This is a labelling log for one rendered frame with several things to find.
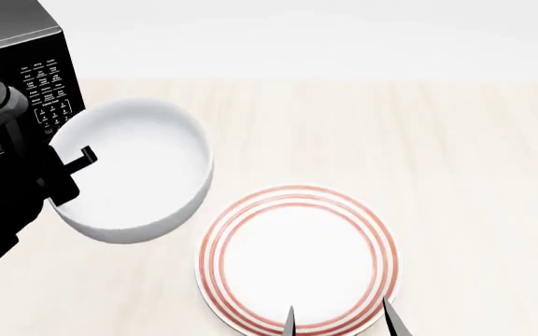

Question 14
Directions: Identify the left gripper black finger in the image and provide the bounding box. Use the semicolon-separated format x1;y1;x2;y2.
61;145;99;176
39;174;81;207

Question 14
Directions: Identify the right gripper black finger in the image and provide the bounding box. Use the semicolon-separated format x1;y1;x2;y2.
381;295;415;336
282;304;297;336

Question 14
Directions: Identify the white bowl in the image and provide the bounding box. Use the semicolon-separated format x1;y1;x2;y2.
47;97;216;245

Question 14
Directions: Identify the white plate with red rings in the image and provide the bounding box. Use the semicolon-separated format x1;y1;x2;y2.
194;184;403;336

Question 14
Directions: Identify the black microwave oven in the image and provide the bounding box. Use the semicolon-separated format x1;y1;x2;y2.
0;0;87;148

